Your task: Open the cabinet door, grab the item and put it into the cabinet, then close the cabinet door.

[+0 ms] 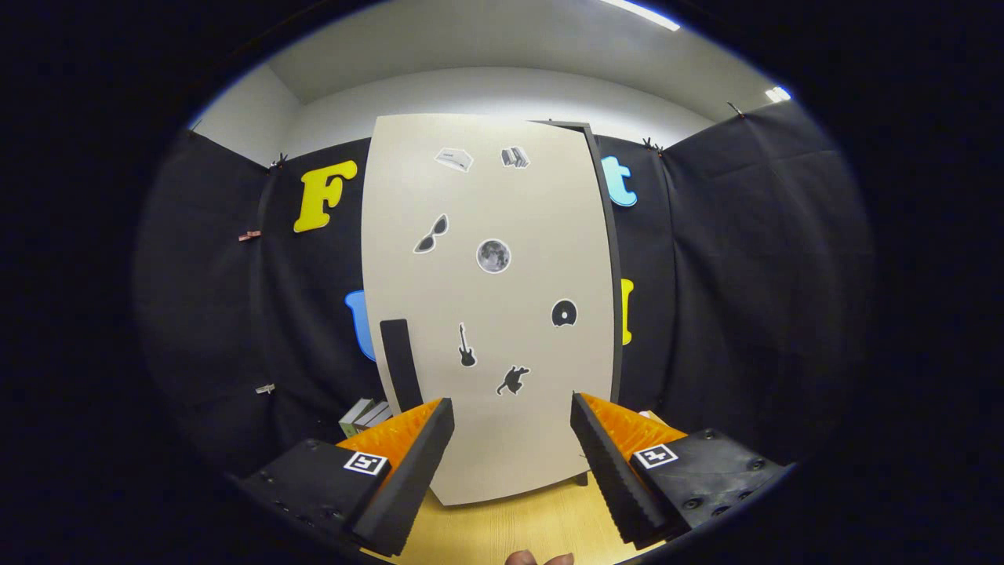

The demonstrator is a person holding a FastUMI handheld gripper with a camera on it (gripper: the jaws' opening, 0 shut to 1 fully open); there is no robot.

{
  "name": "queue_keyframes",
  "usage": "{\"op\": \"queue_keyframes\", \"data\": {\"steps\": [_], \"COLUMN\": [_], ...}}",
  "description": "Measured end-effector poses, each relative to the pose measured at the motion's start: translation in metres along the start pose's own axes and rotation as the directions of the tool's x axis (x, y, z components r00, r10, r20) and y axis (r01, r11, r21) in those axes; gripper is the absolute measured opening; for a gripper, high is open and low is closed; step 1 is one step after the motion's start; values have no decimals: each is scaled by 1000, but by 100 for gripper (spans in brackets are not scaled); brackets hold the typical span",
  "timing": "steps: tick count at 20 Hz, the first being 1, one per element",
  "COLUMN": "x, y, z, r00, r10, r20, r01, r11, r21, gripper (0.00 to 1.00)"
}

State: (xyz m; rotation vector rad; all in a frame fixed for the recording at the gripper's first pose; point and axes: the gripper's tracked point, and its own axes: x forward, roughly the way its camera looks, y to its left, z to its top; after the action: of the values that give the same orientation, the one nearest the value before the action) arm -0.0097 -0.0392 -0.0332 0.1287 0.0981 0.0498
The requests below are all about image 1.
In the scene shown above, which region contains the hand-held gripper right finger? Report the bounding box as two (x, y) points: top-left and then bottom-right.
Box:
(569, 392), (790, 549)

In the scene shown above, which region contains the black door handle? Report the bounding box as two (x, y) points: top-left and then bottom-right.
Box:
(380, 319), (424, 413)

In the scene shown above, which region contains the long ceiling light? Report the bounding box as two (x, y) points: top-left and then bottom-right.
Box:
(602, 0), (682, 32)

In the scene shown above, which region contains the black backdrop cloth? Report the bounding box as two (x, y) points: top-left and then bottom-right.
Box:
(133, 100), (875, 479)

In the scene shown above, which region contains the green white book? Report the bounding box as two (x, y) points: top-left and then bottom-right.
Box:
(339, 398), (377, 439)

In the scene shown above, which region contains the dark grey cabinet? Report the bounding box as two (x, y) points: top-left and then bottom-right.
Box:
(533, 120), (625, 487)

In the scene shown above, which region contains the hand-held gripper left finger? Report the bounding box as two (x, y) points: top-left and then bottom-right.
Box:
(235, 397), (456, 558)

